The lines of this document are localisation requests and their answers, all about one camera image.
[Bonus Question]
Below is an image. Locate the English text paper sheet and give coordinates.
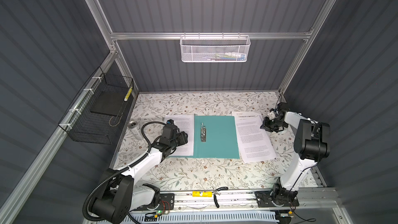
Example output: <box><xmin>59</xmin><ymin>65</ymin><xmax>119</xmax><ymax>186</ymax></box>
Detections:
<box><xmin>164</xmin><ymin>114</ymin><xmax>195</xmax><ymax>158</ymax></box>

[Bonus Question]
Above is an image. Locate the XDOF header paper sheet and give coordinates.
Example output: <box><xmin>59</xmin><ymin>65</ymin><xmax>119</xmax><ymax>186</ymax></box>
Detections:
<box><xmin>235</xmin><ymin>116</ymin><xmax>277</xmax><ymax>163</ymax></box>

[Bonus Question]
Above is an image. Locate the teal file folder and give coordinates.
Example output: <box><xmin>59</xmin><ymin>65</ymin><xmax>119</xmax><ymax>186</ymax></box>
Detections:
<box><xmin>165</xmin><ymin>115</ymin><xmax>239</xmax><ymax>159</ymax></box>

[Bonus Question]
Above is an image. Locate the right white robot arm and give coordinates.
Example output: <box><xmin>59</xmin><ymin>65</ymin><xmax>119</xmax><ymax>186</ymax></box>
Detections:
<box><xmin>261</xmin><ymin>102</ymin><xmax>331</xmax><ymax>207</ymax></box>

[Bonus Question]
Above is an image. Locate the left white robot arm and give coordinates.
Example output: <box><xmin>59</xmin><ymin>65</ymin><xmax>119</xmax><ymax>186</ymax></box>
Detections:
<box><xmin>82</xmin><ymin>119</ymin><xmax>189</xmax><ymax>224</ymax></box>

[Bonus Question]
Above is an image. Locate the silver folder clip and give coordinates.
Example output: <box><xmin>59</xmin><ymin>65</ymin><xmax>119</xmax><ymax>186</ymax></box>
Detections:
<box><xmin>201</xmin><ymin>123</ymin><xmax>207</xmax><ymax>143</ymax></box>

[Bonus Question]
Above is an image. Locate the Chinese title paper sheet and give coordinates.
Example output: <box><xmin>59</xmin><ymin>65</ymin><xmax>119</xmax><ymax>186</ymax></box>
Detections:
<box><xmin>231</xmin><ymin>112</ymin><xmax>262</xmax><ymax>120</ymax></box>

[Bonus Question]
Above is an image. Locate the yellow marker pen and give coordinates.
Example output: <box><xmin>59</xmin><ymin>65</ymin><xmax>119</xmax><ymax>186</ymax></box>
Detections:
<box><xmin>123</xmin><ymin>87</ymin><xmax>133</xmax><ymax>102</ymax></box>

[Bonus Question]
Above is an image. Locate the yellow label tag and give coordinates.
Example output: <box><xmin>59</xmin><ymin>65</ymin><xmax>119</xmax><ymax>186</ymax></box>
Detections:
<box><xmin>192</xmin><ymin>191</ymin><xmax>213</xmax><ymax>198</ymax></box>

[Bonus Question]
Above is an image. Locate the black notebook in basket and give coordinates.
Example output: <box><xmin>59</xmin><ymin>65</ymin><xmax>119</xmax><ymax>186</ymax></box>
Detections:
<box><xmin>90</xmin><ymin>91</ymin><xmax>125</xmax><ymax>117</ymax></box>

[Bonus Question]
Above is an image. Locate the black wire basket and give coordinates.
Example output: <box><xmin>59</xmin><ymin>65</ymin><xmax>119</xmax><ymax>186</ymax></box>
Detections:
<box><xmin>59</xmin><ymin>68</ymin><xmax>134</xmax><ymax>145</ymax></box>

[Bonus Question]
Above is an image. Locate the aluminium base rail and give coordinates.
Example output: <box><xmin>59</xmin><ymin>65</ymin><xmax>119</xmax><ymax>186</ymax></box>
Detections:
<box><xmin>160</xmin><ymin>187</ymin><xmax>342</xmax><ymax>212</ymax></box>

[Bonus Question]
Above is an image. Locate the white wire mesh basket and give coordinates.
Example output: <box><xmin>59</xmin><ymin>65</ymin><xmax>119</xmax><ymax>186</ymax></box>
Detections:
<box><xmin>179</xmin><ymin>35</ymin><xmax>251</xmax><ymax>63</ymax></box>

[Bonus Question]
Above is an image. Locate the black corrugated cable conduit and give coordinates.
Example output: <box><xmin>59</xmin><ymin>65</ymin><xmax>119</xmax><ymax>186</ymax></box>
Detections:
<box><xmin>82</xmin><ymin>121</ymin><xmax>167</xmax><ymax>222</ymax></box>

